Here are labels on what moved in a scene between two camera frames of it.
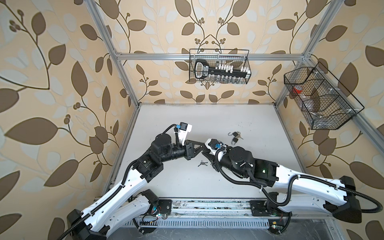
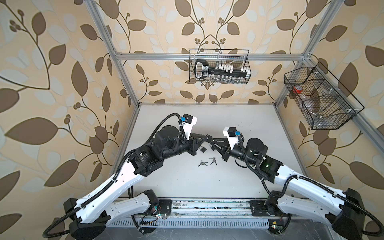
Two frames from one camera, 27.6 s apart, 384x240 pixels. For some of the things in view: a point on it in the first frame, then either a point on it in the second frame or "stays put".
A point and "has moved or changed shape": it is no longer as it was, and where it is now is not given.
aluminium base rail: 237,213 stays put
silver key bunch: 202,163 has moved or changed shape
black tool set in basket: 222,72 stays put
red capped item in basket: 297,89 stays put
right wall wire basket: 323,100 stays put
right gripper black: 215,162 → 226,149
